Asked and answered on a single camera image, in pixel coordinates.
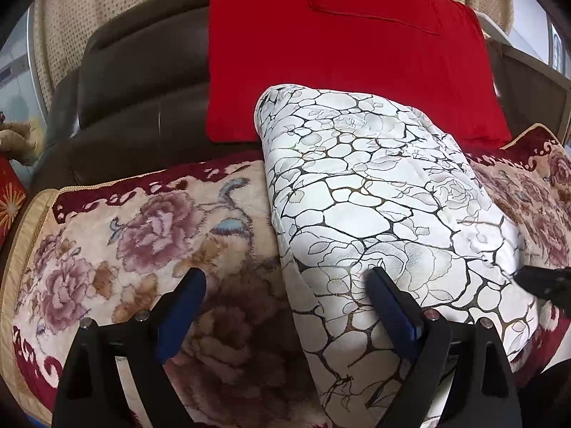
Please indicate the brown leather sofa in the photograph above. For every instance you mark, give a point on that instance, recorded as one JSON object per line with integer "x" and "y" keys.
{"x": 142, "y": 89}

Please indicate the brown wooden furniture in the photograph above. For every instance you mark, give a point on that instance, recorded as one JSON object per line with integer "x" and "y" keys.
{"x": 531, "y": 93}

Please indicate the large red cushion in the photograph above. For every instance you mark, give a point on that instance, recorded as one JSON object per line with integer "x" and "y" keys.
{"x": 348, "y": 53}

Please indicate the beige dotted curtain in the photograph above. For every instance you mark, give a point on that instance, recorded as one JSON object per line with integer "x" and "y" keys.
{"x": 89, "y": 0}

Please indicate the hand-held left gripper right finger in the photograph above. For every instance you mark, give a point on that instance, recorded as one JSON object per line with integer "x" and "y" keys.
{"x": 392, "y": 316}

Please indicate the red floral plush sofa cover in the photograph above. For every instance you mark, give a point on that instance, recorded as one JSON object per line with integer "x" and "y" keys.
{"x": 156, "y": 240}

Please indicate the brown plush toy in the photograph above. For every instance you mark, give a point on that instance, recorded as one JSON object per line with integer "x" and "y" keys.
{"x": 18, "y": 140}

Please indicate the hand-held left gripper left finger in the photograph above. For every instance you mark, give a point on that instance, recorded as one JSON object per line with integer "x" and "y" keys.
{"x": 183, "y": 316}

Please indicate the red box with gold starburst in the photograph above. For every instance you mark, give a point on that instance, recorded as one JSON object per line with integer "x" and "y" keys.
{"x": 9, "y": 196}

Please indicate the window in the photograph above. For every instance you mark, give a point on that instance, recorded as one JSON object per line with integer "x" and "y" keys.
{"x": 560, "y": 44}

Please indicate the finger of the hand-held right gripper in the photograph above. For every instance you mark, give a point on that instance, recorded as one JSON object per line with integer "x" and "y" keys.
{"x": 542, "y": 283}

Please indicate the white vein-patterned quilted cloth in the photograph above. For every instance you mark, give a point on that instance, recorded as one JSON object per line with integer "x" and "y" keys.
{"x": 379, "y": 196}

